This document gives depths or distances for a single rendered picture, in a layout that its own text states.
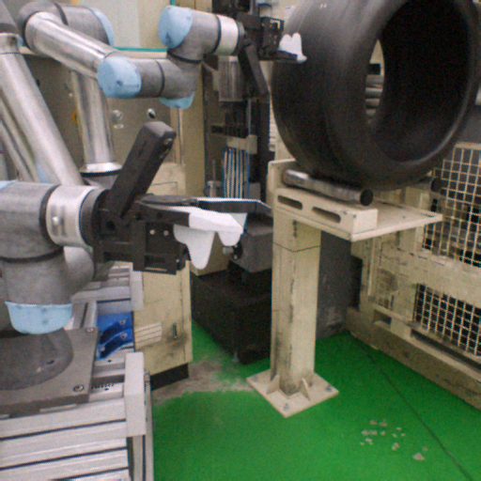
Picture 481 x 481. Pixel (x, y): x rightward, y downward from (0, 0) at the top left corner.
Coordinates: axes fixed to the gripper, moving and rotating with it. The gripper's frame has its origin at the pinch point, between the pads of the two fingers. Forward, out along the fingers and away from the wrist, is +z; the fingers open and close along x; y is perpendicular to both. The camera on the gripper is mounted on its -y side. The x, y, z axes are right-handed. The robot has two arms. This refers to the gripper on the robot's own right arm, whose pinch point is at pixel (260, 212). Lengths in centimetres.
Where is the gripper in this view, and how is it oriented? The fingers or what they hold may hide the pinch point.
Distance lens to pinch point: 52.8
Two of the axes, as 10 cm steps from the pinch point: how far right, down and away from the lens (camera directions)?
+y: -0.3, 9.8, 2.0
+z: 9.7, 0.8, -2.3
